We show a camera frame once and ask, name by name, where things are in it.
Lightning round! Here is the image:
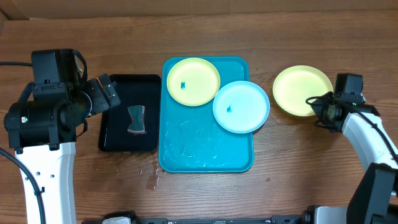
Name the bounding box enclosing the yellow-rimmed plate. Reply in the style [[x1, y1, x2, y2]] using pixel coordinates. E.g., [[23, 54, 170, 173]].
[[272, 65, 333, 117], [166, 57, 221, 106]]

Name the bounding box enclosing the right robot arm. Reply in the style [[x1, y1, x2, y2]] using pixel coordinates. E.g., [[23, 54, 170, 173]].
[[306, 96, 397, 224]]

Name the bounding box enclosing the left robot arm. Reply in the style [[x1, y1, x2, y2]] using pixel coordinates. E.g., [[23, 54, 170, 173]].
[[4, 72, 120, 223]]

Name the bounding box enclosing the black plastic tray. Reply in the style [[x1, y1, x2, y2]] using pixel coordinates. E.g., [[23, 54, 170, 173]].
[[98, 74, 161, 152]]

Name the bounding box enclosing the teal plastic tray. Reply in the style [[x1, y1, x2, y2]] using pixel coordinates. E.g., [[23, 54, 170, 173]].
[[159, 57, 254, 173]]

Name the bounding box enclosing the light blue plate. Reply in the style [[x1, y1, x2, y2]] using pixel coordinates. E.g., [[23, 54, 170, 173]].
[[213, 81, 271, 134]]

